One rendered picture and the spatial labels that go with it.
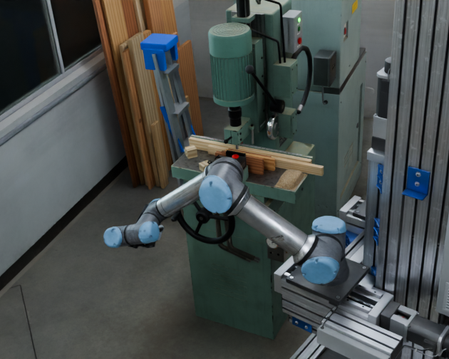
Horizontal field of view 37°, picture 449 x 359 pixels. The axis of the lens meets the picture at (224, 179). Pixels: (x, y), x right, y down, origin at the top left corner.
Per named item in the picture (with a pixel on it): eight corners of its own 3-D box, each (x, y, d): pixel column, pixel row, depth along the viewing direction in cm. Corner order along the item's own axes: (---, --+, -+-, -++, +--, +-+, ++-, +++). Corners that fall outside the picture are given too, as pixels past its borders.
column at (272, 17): (234, 154, 324) (224, 9, 286) (253, 134, 341) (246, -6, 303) (276, 162, 315) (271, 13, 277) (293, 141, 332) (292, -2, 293)
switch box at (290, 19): (281, 51, 294) (280, 16, 286) (290, 43, 302) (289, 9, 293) (294, 53, 292) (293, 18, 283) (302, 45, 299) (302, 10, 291)
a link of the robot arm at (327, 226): (348, 243, 241) (348, 212, 234) (342, 266, 230) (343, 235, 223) (314, 238, 244) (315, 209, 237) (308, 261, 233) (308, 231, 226)
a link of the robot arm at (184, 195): (236, 139, 230) (143, 198, 256) (227, 155, 221) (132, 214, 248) (257, 164, 233) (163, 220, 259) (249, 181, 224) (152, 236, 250)
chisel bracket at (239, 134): (224, 146, 294) (223, 129, 290) (238, 132, 305) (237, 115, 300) (239, 149, 291) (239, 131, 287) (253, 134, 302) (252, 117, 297)
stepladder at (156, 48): (178, 225, 417) (134, 45, 359) (193, 203, 437) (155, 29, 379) (201, 227, 410) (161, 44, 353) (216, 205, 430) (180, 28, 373)
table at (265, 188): (160, 187, 296) (159, 176, 292) (193, 155, 318) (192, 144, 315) (287, 216, 271) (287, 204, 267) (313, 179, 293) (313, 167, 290)
